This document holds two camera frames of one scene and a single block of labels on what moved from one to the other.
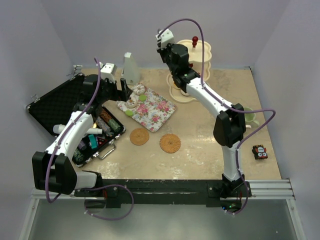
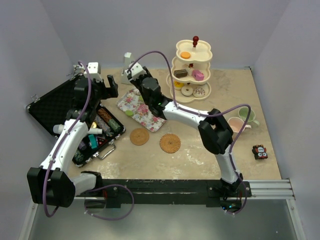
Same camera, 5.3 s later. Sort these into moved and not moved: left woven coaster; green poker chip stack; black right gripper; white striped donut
Moved: black right gripper
Not moved: green poker chip stack; left woven coaster; white striped donut
